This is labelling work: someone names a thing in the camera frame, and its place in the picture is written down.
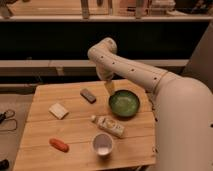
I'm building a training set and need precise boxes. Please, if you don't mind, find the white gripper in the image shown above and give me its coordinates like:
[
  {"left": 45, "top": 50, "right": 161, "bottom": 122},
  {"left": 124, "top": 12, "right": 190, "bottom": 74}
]
[{"left": 96, "top": 66, "right": 115, "bottom": 96}]

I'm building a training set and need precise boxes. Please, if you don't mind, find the dark grey eraser block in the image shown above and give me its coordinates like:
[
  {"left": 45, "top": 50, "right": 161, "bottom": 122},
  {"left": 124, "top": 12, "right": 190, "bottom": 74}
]
[{"left": 80, "top": 89, "right": 96, "bottom": 104}]

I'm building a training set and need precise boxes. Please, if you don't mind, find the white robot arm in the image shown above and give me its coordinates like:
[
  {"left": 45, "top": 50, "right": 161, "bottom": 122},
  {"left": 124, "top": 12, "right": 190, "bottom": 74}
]
[{"left": 87, "top": 37, "right": 213, "bottom": 171}]

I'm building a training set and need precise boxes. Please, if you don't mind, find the white sponge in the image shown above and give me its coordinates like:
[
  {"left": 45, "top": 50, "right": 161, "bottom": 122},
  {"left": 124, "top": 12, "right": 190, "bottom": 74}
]
[{"left": 49, "top": 103, "right": 69, "bottom": 119}]

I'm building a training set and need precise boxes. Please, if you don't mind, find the green bowl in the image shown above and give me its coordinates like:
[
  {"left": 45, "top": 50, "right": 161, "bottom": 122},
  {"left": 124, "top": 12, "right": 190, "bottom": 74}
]
[{"left": 108, "top": 90, "right": 140, "bottom": 118}]

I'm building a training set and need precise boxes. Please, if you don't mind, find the white plastic bottle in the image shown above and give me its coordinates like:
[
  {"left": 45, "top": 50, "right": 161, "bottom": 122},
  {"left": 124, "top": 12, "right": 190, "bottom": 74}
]
[{"left": 91, "top": 115, "right": 125, "bottom": 138}]

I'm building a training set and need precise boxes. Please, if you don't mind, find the white cup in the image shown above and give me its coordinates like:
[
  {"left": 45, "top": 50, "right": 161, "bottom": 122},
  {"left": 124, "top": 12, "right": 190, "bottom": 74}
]
[{"left": 92, "top": 133, "right": 113, "bottom": 157}]

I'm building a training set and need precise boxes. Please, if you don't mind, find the orange toy carrot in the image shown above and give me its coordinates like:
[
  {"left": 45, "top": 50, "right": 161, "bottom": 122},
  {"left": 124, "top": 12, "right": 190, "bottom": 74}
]
[{"left": 49, "top": 138, "right": 69, "bottom": 152}]

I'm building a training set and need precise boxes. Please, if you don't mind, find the black object floor corner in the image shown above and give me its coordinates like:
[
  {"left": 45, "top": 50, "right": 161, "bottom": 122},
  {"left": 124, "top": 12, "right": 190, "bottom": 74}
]
[{"left": 0, "top": 159, "right": 9, "bottom": 170}]

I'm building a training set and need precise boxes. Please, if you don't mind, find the black floor cable left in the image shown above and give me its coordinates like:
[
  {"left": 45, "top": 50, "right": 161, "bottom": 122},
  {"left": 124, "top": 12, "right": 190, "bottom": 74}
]
[{"left": 0, "top": 108, "right": 19, "bottom": 132}]

